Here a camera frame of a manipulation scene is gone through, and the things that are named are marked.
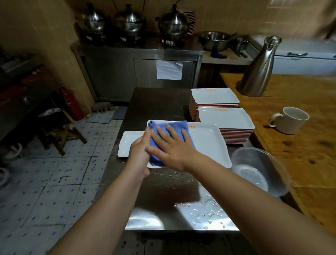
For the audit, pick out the stainless steel jug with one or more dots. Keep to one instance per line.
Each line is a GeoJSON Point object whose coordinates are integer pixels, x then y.
{"type": "Point", "coordinates": [258, 71]}

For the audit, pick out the stainless steel cabinet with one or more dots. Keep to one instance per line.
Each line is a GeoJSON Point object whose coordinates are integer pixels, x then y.
{"type": "Point", "coordinates": [118, 71]}

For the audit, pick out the wooden stool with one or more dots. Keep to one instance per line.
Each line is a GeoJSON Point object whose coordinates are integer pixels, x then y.
{"type": "Point", "coordinates": [63, 136]}

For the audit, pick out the person's left thumb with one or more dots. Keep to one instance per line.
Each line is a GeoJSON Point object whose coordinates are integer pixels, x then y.
{"type": "Point", "coordinates": [148, 136]}

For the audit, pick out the person's right thumb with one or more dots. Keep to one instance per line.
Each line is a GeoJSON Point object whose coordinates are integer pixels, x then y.
{"type": "Point", "coordinates": [154, 151]}

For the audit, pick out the steel pot with lid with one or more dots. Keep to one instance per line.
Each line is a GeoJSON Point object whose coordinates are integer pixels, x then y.
{"type": "Point", "coordinates": [173, 23]}
{"type": "Point", "coordinates": [130, 22]}
{"type": "Point", "coordinates": [93, 19]}

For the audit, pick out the small steel pan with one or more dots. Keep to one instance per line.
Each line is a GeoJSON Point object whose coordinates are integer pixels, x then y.
{"type": "Point", "coordinates": [240, 44]}

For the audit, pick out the person's right forearm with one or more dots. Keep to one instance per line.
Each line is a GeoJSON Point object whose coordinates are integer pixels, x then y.
{"type": "Point", "coordinates": [252, 210]}

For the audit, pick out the blue cleaning cloth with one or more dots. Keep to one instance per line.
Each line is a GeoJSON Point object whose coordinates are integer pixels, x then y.
{"type": "Point", "coordinates": [162, 127]}

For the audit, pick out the red cylinder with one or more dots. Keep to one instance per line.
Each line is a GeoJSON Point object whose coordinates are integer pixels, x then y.
{"type": "Point", "coordinates": [70, 103]}

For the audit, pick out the white paper sheet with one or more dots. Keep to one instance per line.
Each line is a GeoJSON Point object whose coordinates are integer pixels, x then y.
{"type": "Point", "coordinates": [169, 70]}

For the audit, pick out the large white rectangular plate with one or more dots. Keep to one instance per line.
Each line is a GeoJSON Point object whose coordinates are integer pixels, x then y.
{"type": "Point", "coordinates": [210, 144]}

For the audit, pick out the person's left hand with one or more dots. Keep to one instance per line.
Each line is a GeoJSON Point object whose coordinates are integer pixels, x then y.
{"type": "Point", "coordinates": [137, 157]}

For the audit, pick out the person's right little finger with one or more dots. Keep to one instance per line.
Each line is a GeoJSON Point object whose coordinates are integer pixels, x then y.
{"type": "Point", "coordinates": [193, 148]}

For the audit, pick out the person's right hand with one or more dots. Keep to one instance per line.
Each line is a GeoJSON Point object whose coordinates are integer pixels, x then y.
{"type": "Point", "coordinates": [177, 153]}

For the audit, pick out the dark blue rag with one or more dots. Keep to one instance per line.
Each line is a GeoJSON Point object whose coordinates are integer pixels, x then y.
{"type": "Point", "coordinates": [217, 54]}

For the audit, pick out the black induction cooker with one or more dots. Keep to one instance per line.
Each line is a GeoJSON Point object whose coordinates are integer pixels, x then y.
{"type": "Point", "coordinates": [172, 42]}
{"type": "Point", "coordinates": [130, 40]}
{"type": "Point", "coordinates": [91, 36]}

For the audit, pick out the white chest freezer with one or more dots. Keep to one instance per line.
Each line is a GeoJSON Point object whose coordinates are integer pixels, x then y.
{"type": "Point", "coordinates": [301, 56]}

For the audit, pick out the person's left forearm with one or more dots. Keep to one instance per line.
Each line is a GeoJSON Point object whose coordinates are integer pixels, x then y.
{"type": "Point", "coordinates": [105, 212]}

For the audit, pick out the clear plastic bowl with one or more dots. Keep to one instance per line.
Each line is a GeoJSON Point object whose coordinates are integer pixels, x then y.
{"type": "Point", "coordinates": [262, 170]}

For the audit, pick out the person's right middle finger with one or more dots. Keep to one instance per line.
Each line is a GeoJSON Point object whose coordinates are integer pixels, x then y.
{"type": "Point", "coordinates": [172, 132]}

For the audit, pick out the stack of round plates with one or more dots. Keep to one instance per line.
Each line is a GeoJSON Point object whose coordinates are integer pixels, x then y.
{"type": "Point", "coordinates": [190, 22]}

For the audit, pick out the grey floor mat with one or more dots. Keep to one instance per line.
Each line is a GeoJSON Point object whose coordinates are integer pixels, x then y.
{"type": "Point", "coordinates": [101, 117]}

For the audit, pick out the white ceramic mug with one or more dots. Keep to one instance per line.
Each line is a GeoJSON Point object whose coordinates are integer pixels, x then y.
{"type": "Point", "coordinates": [292, 120]}

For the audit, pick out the black bin with bag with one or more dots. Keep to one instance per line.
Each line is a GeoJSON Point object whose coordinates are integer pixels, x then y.
{"type": "Point", "coordinates": [51, 117]}

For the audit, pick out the white slipper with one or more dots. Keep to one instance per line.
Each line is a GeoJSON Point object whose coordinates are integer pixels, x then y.
{"type": "Point", "coordinates": [11, 152]}

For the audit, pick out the dark storage shelf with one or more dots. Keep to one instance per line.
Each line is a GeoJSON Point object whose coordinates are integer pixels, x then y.
{"type": "Point", "coordinates": [18, 89]}

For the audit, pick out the steel mixing bowl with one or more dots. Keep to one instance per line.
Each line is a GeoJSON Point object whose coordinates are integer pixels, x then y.
{"type": "Point", "coordinates": [214, 40]}

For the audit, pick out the stack of white square plates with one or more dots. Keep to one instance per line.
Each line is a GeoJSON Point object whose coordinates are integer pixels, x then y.
{"type": "Point", "coordinates": [214, 96]}
{"type": "Point", "coordinates": [225, 119]}

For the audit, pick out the small white rectangular plate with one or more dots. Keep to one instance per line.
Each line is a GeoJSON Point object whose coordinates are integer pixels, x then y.
{"type": "Point", "coordinates": [128, 143]}

